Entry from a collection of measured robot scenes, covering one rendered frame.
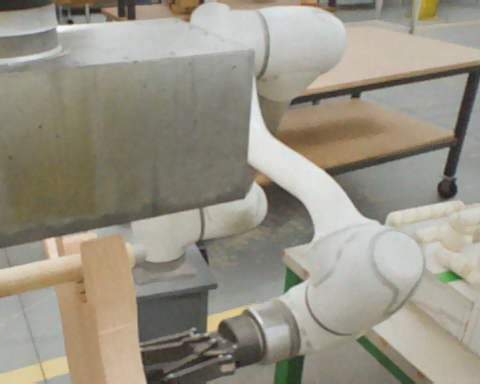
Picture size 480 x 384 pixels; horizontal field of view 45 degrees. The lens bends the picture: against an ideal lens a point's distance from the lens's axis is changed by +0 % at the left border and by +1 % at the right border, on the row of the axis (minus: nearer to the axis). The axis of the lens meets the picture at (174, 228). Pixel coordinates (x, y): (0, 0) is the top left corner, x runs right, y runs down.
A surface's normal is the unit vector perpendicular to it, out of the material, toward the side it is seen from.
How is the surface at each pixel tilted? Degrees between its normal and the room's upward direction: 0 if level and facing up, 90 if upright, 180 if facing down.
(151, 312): 90
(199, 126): 90
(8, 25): 90
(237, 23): 34
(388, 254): 45
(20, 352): 0
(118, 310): 88
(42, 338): 0
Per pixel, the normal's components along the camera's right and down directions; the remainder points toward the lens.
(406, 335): 0.00, -0.87
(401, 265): 0.25, -0.33
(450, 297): -0.94, 0.17
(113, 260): 0.34, -0.03
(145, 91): 0.39, 0.45
